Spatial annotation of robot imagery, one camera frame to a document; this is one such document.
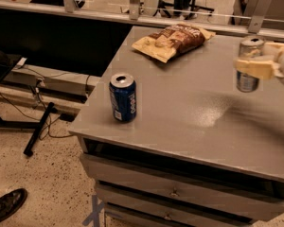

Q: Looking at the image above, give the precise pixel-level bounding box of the black bar on floor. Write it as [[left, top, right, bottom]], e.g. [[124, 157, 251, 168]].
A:
[[24, 102, 54, 157]]

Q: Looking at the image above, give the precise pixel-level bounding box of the black floor cable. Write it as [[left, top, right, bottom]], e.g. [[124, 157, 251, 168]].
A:
[[0, 64, 102, 141]]

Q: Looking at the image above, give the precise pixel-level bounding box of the black leather shoe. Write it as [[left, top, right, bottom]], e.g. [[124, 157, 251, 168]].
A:
[[0, 188, 27, 222]]

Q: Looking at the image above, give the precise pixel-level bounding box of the brown chip bag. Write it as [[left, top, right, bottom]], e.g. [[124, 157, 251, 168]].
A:
[[132, 23, 215, 63]]

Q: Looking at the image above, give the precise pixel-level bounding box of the blue tape cross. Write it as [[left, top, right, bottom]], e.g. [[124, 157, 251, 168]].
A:
[[82, 195, 104, 227]]

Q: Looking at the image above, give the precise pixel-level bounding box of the blue pepsi can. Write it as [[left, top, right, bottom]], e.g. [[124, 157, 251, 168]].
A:
[[109, 73, 136, 122]]

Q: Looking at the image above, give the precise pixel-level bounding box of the black office chair base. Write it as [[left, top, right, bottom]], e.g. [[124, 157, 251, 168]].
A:
[[158, 0, 214, 20]]

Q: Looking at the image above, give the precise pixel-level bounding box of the metal railing frame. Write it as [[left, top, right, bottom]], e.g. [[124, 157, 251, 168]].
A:
[[0, 0, 284, 42]]

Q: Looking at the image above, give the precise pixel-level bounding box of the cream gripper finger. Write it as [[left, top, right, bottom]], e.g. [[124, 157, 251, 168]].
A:
[[262, 42, 284, 61], [234, 59, 279, 79]]

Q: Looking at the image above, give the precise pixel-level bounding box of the silver blue redbull can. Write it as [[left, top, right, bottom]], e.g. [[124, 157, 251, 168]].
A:
[[237, 35, 265, 93]]

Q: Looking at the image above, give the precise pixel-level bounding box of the grey drawer cabinet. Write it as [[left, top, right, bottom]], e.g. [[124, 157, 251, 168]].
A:
[[70, 26, 284, 227]]

